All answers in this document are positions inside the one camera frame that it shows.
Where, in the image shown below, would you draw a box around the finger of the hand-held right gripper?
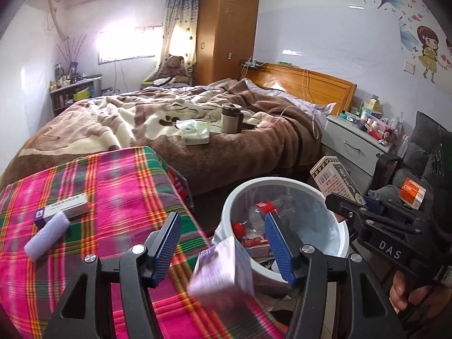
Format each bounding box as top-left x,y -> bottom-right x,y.
325,193 -> 384,229
373,155 -> 402,188

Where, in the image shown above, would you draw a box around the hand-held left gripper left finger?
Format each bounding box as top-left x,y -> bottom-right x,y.
42,212 -> 182,339

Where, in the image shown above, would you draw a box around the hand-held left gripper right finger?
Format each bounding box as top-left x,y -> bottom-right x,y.
264,211 -> 406,339

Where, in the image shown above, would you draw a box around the patterned cardboard box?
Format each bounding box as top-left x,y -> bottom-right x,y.
310,157 -> 367,206

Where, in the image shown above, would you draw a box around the white trash bin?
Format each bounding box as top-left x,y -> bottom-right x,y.
212,177 -> 351,288

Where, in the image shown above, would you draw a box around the purple milk carton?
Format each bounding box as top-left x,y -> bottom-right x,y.
187,236 -> 255,308

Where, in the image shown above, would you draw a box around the person's right hand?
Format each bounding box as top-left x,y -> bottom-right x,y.
389,270 -> 438,314

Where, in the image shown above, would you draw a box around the orange and white box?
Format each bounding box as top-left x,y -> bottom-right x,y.
398,177 -> 427,210

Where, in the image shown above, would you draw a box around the white nightstand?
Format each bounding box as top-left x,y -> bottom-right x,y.
323,113 -> 391,177

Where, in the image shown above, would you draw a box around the pile of small toiletries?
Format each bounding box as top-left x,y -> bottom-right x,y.
341,97 -> 407,145

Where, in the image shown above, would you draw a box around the dark grey sofa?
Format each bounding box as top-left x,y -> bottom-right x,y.
367,110 -> 452,227

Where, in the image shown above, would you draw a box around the pink plaid cloth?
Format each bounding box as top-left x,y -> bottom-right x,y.
0,146 -> 286,339

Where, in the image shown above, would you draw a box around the lilac pillow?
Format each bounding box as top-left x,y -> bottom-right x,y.
247,79 -> 338,121

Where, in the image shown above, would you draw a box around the white and purple box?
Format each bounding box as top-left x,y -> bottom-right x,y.
35,193 -> 91,229

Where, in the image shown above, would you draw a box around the wooden headboard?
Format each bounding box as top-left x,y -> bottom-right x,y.
244,62 -> 358,115

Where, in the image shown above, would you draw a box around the white tissue box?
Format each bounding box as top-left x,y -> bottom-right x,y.
176,119 -> 211,146

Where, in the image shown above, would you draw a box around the lavender cloth roll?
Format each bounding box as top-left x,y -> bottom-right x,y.
24,212 -> 71,262

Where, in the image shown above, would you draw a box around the brown and cream blanket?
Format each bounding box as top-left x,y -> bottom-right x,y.
0,78 -> 325,195

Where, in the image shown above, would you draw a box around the steel thermos cup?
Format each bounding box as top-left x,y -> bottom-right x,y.
221,103 -> 244,134

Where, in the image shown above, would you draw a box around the cluttered low shelf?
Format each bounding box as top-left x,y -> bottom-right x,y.
49,74 -> 104,115

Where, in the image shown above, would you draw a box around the brown teddy bear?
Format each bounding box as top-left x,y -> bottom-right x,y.
157,55 -> 190,84

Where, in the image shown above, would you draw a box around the wooden wardrobe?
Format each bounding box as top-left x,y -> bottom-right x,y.
195,0 -> 261,86

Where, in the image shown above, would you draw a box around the bright window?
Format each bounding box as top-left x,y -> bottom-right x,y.
98,27 -> 165,65

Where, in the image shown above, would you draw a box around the decorative purple branches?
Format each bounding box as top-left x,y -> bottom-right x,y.
57,34 -> 88,75

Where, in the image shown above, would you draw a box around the patterned curtain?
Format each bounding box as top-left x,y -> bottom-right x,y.
160,0 -> 203,78

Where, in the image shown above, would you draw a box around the cartoon girl wall sticker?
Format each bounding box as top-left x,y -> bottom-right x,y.
417,25 -> 442,85

